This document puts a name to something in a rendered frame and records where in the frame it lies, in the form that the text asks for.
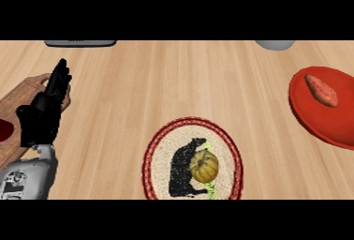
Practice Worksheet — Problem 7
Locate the brown wooden cutting board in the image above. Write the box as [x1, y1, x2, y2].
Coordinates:
[0, 72, 73, 173]

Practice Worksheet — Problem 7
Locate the yellow pumpkin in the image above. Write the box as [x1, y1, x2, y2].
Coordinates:
[188, 148, 220, 185]

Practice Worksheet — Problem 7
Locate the dark red round object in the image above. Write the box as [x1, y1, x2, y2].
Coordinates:
[0, 118, 15, 143]

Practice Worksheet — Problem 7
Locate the pale grey round object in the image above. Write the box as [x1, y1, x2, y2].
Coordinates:
[254, 40, 298, 52]

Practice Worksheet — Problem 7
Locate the reddish sweet potato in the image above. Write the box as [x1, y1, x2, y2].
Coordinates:
[303, 74, 341, 109]

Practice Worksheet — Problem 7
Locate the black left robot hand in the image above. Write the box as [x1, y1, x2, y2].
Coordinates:
[15, 58, 74, 148]

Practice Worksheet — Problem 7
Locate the oval placemat with bear print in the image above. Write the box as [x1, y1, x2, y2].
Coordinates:
[142, 116, 245, 201]

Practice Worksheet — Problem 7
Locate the red placemat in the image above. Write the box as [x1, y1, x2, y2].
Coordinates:
[288, 66, 354, 151]

